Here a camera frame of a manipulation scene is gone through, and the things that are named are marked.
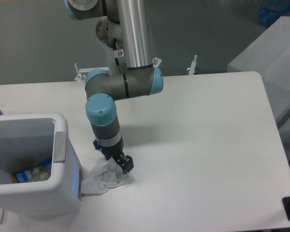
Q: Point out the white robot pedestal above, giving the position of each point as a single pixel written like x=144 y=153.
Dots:
x=110 y=36

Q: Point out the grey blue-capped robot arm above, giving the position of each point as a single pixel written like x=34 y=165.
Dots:
x=103 y=88

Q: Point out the white plastic trash can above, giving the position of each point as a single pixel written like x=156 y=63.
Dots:
x=26 y=140

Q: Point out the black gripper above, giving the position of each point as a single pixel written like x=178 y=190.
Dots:
x=116 y=152

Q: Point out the blue yellow snack bag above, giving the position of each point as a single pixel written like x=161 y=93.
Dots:
x=39 y=172

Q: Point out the blue plastic bag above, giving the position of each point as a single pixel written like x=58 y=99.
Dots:
x=271 y=10

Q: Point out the white plastic wrapper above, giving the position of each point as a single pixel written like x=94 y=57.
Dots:
x=104 y=177

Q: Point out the grey covered box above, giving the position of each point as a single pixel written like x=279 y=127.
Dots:
x=269 y=55

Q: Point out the white middle clamp bracket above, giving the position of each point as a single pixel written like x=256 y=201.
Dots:
x=156 y=62

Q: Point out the white table clamp bracket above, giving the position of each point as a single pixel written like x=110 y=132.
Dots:
x=82 y=72

